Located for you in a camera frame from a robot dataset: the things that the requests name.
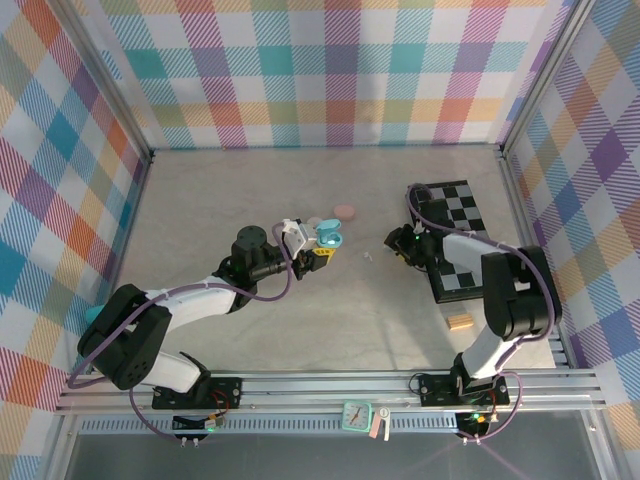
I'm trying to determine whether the blue earbud charging case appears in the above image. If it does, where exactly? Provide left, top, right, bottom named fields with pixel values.
left=314, top=218, right=344, bottom=250

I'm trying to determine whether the black grey folding chessboard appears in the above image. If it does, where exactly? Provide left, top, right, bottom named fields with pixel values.
left=405, top=179, right=494, bottom=305

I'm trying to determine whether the small teal alarm clock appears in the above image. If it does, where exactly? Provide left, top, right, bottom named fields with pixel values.
left=342, top=401, right=372, bottom=432

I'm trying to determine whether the small circuit board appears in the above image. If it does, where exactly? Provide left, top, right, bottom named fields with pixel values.
left=455, top=410, right=496, bottom=432
left=172, top=413, right=224, bottom=432

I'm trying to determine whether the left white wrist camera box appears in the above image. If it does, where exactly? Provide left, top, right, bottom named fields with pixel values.
left=280, top=218, right=316, bottom=256

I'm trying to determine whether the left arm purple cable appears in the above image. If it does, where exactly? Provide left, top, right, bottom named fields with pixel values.
left=67, top=222, right=301, bottom=444

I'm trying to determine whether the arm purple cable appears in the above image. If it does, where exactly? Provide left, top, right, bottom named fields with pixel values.
left=405, top=183, right=564, bottom=444
left=67, top=222, right=301, bottom=444

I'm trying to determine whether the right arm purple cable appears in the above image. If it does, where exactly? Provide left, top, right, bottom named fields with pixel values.
left=405, top=183, right=564, bottom=444

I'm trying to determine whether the aluminium mounting rail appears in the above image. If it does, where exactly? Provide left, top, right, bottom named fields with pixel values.
left=54, top=369, right=609, bottom=416

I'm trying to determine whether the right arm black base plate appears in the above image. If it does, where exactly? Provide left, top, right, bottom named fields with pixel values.
left=418, top=372, right=511, bottom=407

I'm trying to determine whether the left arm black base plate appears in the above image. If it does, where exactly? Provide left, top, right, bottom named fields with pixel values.
left=151, top=377, right=244, bottom=411

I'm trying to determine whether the grey slotted cable duct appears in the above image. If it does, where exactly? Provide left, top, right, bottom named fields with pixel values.
left=79, top=417, right=501, bottom=434

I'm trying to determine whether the aluminium frame post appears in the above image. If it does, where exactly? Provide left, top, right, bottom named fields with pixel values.
left=499, top=0, right=596, bottom=156
left=49, top=0, right=154, bottom=166

